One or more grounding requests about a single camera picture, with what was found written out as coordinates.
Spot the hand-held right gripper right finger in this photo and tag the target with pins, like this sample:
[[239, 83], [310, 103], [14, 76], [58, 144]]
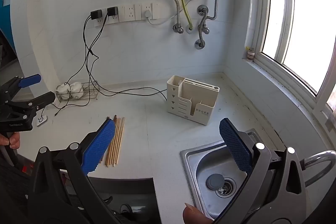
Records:
[[236, 145]]

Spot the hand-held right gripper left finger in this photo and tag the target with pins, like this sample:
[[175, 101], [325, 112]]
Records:
[[99, 142]]

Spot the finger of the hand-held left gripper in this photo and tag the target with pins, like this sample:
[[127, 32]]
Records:
[[29, 81], [39, 100]]

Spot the light bamboo chopstick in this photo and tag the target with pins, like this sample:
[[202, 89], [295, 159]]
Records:
[[108, 158], [121, 137], [113, 150], [117, 140]]

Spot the cream plastic utensil holder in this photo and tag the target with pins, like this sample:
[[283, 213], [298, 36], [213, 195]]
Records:
[[189, 98]]

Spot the person's left hand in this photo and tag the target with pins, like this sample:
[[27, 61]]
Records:
[[11, 140]]

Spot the person's right hand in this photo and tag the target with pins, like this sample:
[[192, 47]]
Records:
[[195, 216]]

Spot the small white square device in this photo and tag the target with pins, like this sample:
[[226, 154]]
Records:
[[42, 121]]

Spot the white ceramic pot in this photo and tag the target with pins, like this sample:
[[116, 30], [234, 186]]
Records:
[[63, 90], [76, 90]]

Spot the stainless steel sink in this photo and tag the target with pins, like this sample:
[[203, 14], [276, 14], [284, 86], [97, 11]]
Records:
[[202, 158]]

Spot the grey drain plug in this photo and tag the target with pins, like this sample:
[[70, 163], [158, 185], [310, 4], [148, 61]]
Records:
[[214, 181]]

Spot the blue board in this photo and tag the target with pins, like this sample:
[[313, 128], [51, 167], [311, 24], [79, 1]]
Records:
[[4, 16]]

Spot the chrome faucet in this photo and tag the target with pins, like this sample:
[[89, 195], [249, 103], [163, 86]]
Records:
[[323, 157]]

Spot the small jar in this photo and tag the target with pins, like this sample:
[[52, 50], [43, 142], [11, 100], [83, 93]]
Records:
[[251, 53]]

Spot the black power adapter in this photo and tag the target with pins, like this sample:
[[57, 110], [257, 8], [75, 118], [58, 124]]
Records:
[[112, 11], [96, 14]]

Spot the chrome angle valve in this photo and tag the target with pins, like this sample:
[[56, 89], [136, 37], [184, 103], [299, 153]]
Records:
[[204, 29], [178, 29]]

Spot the white framed window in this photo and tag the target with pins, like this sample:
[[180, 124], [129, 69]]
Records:
[[296, 16]]

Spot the row of white wall outlets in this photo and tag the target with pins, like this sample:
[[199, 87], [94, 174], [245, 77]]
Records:
[[130, 12]]

